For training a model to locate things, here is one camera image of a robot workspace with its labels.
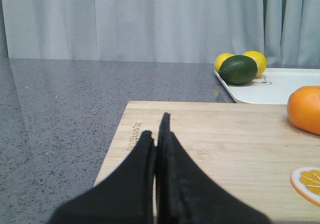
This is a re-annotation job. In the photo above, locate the green lime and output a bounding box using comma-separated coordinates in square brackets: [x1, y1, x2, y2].
[218, 55, 258, 85]

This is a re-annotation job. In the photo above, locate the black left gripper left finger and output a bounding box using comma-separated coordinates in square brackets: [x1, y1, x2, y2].
[49, 131, 156, 224]

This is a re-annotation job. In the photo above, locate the grey curtain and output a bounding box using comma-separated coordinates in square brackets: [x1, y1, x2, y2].
[0, 0, 320, 67]

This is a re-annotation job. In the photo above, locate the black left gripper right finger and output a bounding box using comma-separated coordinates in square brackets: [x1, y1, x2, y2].
[155, 113, 271, 224]

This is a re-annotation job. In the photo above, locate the white rectangular tray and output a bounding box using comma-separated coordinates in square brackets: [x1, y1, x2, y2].
[214, 68, 320, 105]

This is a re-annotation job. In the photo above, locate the orange slice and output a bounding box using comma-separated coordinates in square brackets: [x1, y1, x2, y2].
[290, 167, 320, 207]

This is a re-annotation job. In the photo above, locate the yellow lemon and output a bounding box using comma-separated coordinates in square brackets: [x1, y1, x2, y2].
[243, 50, 268, 77]
[214, 53, 234, 71]

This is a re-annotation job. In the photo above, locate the orange fruit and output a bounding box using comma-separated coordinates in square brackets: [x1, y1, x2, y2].
[287, 85, 320, 135]

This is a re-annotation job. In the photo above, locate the wooden cutting board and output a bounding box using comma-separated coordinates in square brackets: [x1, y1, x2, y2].
[96, 101, 320, 224]

